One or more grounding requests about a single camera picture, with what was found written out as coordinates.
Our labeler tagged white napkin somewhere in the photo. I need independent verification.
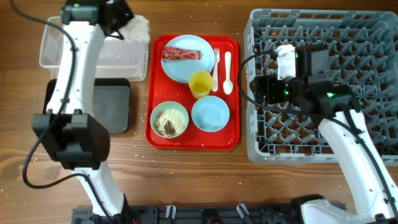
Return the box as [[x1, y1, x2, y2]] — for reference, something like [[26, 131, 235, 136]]
[[119, 15, 150, 43]]

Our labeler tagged red snack wrapper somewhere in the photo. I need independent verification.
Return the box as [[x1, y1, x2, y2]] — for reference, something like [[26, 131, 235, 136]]
[[161, 46, 201, 60]]

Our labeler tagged yellow plastic cup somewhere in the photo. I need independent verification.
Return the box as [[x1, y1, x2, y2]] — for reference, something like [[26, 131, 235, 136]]
[[188, 71, 213, 99]]

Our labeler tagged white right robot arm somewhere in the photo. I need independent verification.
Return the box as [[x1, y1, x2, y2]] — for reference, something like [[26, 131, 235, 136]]
[[248, 45, 397, 223]]

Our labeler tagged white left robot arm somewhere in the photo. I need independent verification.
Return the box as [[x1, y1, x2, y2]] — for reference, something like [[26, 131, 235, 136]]
[[32, 1, 134, 223]]

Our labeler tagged grey dishwasher rack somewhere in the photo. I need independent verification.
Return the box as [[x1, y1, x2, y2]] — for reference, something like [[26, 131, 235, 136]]
[[244, 9, 397, 166]]

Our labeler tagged white plastic spoon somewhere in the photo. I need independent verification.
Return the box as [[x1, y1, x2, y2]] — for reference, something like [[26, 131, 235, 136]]
[[223, 52, 233, 95]]

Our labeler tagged clear plastic bin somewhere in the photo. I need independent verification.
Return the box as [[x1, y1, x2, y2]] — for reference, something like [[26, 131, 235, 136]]
[[39, 26, 148, 82]]

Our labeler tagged white plastic fork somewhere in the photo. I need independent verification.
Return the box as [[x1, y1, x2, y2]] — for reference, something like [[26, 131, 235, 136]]
[[211, 49, 220, 92]]

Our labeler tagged light blue bowl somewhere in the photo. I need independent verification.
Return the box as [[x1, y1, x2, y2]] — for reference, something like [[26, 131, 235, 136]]
[[191, 96, 230, 133]]

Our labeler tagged red serving tray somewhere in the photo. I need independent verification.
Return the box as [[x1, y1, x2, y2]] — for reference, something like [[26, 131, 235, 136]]
[[146, 34, 240, 151]]

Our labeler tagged black plastic tray bin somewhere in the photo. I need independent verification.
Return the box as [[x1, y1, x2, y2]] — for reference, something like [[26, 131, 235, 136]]
[[32, 78, 131, 145]]

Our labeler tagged light blue plate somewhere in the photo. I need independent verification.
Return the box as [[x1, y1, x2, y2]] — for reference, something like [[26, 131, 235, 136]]
[[161, 35, 215, 83]]

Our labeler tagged green bowl with food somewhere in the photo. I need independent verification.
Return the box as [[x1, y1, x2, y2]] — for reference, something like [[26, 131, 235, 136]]
[[150, 101, 189, 139]]

